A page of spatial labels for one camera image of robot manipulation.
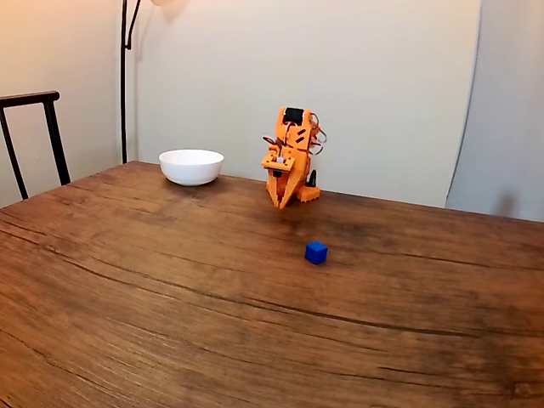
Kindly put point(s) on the blue cube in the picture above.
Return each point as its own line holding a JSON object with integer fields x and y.
{"x": 315, "y": 253}

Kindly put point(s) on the white bowl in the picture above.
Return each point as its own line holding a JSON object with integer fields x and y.
{"x": 191, "y": 168}

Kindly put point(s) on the black table clamp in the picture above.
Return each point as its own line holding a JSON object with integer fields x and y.
{"x": 313, "y": 178}

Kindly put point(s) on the white backdrop board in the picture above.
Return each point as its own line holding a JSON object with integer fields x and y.
{"x": 382, "y": 106}

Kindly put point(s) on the black floor lamp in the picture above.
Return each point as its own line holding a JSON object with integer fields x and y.
{"x": 123, "y": 106}

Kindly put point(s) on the black chair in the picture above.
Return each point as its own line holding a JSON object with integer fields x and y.
{"x": 52, "y": 127}

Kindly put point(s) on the small gripper camera module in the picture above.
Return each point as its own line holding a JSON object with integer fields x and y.
{"x": 277, "y": 172}

